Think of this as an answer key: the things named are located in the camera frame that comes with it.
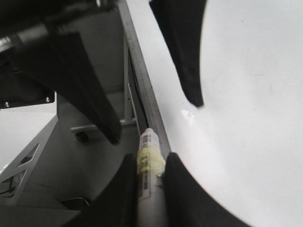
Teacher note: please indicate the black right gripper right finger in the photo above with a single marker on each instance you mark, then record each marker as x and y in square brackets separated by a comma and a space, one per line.
[188, 204]

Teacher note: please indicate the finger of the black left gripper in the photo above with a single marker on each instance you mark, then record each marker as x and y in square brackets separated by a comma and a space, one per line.
[180, 22]
[78, 83]

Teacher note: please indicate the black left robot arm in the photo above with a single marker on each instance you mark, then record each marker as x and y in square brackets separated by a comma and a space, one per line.
[28, 65]

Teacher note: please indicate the white dry-erase marker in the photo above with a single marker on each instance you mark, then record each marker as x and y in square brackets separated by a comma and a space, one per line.
[148, 163]

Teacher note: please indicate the whiteboard with aluminium frame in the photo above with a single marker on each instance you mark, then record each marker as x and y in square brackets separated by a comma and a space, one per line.
[244, 146]

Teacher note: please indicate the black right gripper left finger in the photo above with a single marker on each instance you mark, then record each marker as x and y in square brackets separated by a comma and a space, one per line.
[116, 205]

